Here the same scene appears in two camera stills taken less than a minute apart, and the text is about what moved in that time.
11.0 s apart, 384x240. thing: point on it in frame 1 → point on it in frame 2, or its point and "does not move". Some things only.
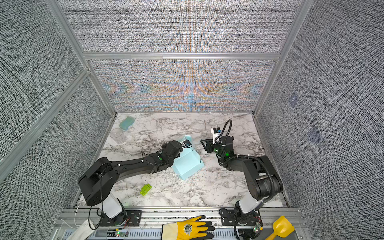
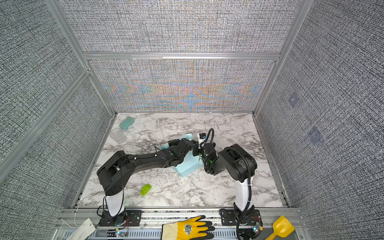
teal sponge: x=125 y=124 does not move
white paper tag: x=83 y=232 does not move
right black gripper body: x=217 y=149 → x=200 y=153
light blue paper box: x=188 y=162 does not move
